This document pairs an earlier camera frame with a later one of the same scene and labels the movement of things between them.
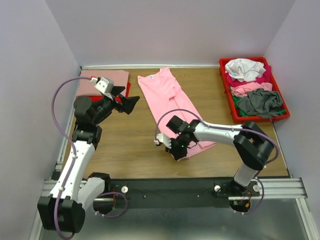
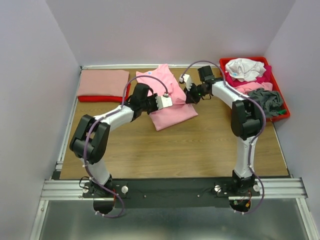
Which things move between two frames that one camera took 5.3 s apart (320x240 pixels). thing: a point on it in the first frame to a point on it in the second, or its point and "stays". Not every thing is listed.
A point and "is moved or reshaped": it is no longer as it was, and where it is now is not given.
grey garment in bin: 261,103 stays
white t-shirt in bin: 245,70 stays
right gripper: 177,154 to 189,98
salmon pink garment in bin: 242,90 stays
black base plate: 180,193 stays
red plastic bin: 240,119 stays
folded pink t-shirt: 118,80 stays
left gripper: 129,103 to 153,98
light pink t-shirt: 166,98 is moved or reshaped
